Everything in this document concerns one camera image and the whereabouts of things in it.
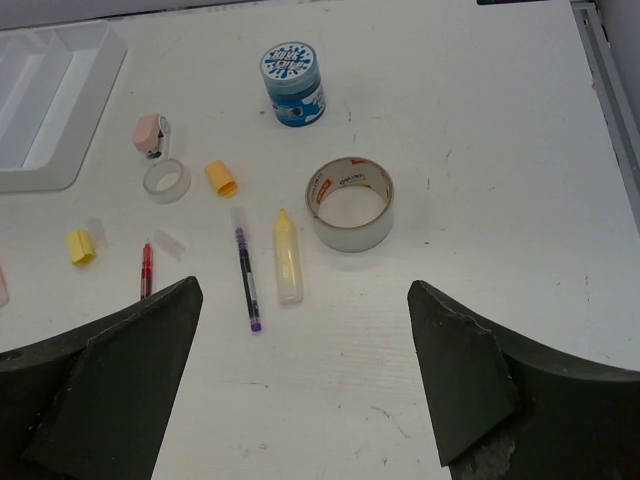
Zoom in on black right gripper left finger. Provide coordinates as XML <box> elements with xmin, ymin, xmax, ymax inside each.
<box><xmin>1</xmin><ymin>276</ymin><xmax>203</xmax><ymax>479</ymax></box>

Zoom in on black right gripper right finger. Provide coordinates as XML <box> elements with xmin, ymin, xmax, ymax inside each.
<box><xmin>407</xmin><ymin>281</ymin><xmax>639</xmax><ymax>479</ymax></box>

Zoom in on red gel pen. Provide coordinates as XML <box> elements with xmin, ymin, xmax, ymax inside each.
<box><xmin>140</xmin><ymin>241</ymin><xmax>153</xmax><ymax>299</ymax></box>

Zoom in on purple gel pen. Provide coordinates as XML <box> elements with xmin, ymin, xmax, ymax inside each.
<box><xmin>231</xmin><ymin>206</ymin><xmax>262</xmax><ymax>333</ymax></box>

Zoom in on small clear tape roll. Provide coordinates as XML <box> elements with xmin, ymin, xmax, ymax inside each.
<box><xmin>143</xmin><ymin>159</ymin><xmax>191</xmax><ymax>204</ymax></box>

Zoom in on large clear tape roll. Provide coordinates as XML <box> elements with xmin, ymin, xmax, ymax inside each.
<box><xmin>305</xmin><ymin>157</ymin><xmax>394</xmax><ymax>253</ymax></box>

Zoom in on blue slime jar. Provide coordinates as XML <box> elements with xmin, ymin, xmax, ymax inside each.
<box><xmin>260</xmin><ymin>41</ymin><xmax>326</xmax><ymax>127</ymax></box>

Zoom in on pink orange highlighter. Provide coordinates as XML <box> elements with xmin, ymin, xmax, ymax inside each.
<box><xmin>0</xmin><ymin>268</ymin><xmax>10</xmax><ymax>307</ymax></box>

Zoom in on yellow eraser block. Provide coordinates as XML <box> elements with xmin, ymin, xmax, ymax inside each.
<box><xmin>66</xmin><ymin>229</ymin><xmax>96</xmax><ymax>266</ymax></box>

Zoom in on clear cap beside eraser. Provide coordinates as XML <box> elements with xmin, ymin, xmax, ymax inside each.
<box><xmin>87</xmin><ymin>218</ymin><xmax>108</xmax><ymax>249</ymax></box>

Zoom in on clear pen cap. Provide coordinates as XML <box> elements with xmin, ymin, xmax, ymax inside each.
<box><xmin>153</xmin><ymin>229</ymin><xmax>186</xmax><ymax>261</ymax></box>

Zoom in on yellow highlighter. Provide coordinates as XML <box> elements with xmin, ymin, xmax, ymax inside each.
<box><xmin>273</xmin><ymin>208</ymin><xmax>304</xmax><ymax>305</ymax></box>

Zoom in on yellow cap near tape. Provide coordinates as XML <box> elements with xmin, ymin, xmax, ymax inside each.
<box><xmin>204</xmin><ymin>160</ymin><xmax>238</xmax><ymax>198</ymax></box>

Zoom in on white compartment tray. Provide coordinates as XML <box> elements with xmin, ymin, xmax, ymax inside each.
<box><xmin>1</xmin><ymin>20</ymin><xmax>127</xmax><ymax>193</ymax></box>

